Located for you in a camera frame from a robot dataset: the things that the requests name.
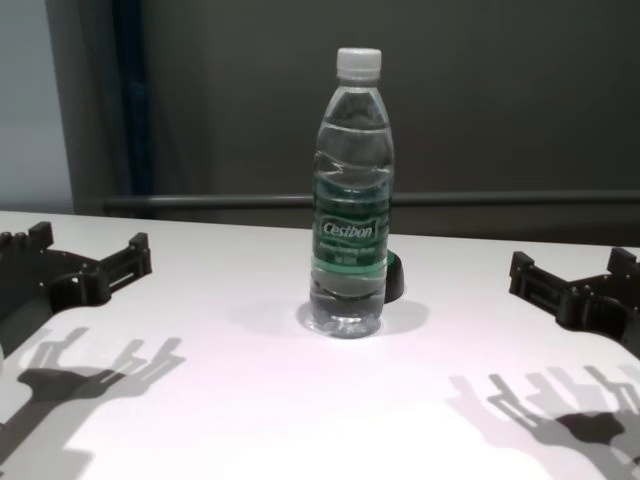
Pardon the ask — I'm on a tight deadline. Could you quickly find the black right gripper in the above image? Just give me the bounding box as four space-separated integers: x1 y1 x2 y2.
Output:
508 247 640 361

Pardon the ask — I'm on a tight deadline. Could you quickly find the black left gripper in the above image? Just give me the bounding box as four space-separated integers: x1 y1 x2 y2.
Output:
0 221 154 344

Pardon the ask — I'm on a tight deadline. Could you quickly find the clear water bottle green label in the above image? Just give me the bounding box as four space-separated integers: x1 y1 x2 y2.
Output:
308 47 397 340

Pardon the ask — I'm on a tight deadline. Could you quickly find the green YES button black base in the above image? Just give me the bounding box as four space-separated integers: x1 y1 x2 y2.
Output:
383 251 406 303

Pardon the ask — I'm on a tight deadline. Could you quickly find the grey horizontal rail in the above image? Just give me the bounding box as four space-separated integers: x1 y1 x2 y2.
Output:
102 191 640 210

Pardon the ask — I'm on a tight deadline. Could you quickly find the blue vertical frame post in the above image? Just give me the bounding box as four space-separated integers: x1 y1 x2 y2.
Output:
110 0 146 196

